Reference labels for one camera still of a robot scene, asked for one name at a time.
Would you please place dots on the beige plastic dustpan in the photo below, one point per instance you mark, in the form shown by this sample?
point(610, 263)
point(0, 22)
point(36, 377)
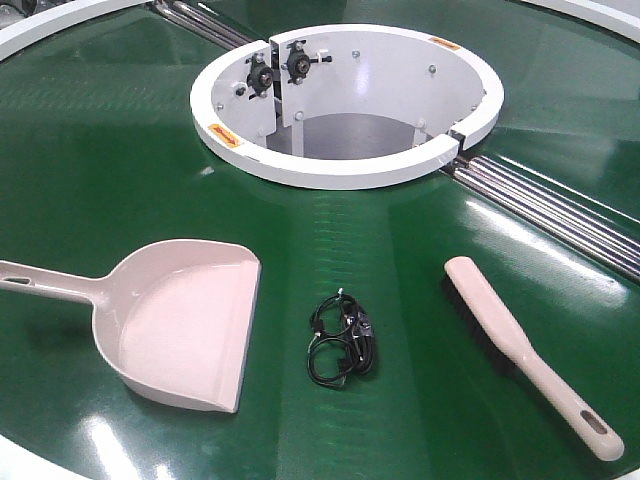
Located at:
point(173, 318)

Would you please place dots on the beige hand brush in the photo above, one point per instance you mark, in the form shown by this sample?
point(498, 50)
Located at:
point(492, 325)

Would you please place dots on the rear steel roller strip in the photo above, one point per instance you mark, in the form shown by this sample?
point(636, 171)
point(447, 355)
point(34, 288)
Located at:
point(201, 22)

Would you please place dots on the steel roller strip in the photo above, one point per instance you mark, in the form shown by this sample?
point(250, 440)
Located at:
point(576, 225)
point(201, 22)

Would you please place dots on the right steel roller strip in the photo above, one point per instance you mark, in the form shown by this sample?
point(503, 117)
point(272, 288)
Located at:
point(576, 225)

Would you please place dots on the white outer rim left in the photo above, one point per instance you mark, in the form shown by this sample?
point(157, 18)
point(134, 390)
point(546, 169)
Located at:
point(28, 31)

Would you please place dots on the white rim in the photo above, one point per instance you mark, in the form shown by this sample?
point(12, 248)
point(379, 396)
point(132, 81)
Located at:
point(617, 16)
point(28, 31)

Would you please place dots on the white outer rim right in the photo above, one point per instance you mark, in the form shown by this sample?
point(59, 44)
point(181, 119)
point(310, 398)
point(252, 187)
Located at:
point(617, 16)

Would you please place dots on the white central ring housing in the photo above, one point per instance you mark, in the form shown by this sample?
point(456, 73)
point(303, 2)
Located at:
point(393, 106)

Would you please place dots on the left black bearing mount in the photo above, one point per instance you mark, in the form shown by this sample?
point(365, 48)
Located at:
point(260, 77)

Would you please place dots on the black bearing mount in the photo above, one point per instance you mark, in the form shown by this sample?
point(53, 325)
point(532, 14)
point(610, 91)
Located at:
point(260, 77)
point(299, 62)

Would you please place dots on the right black bearing mount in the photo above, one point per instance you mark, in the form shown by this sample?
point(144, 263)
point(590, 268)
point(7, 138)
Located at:
point(299, 62)

